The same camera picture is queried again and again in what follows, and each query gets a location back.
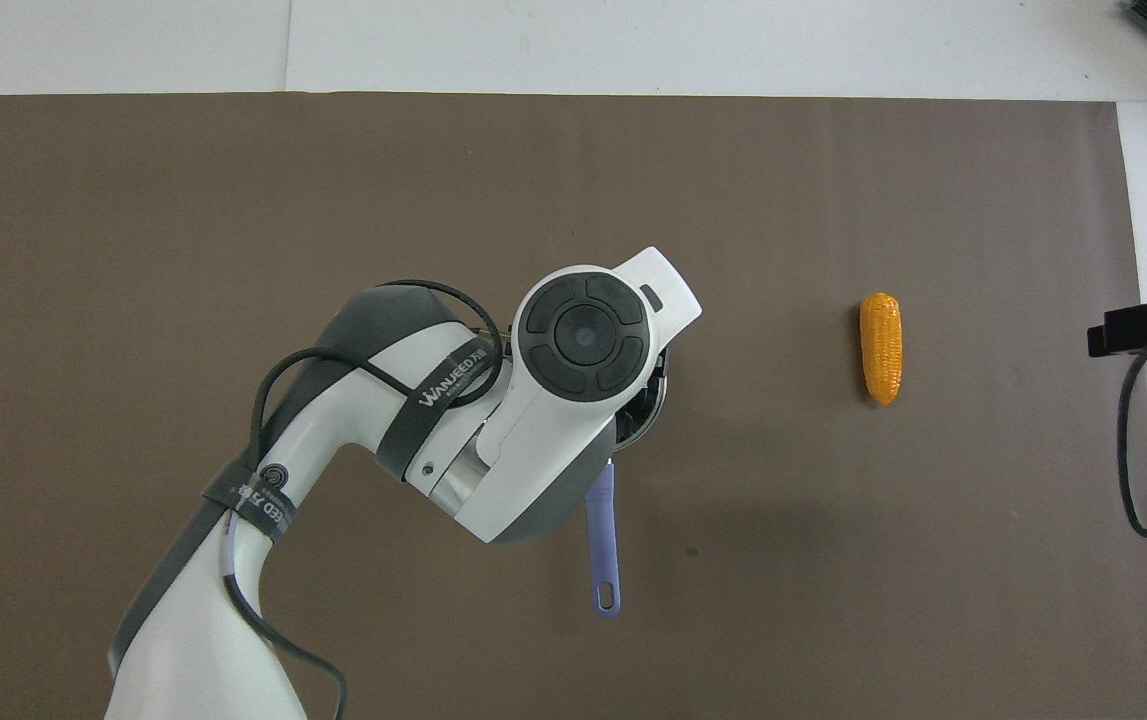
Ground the yellow toy corn cob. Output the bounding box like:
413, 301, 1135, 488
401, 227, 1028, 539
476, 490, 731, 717
858, 292, 904, 407

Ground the dark pot with purple handle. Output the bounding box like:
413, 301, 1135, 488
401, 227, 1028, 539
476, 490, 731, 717
583, 345, 672, 619

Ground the brown table mat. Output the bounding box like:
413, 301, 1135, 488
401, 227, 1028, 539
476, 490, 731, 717
0, 92, 1147, 720

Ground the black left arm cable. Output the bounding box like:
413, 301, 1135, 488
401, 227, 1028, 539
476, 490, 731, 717
221, 278, 516, 720

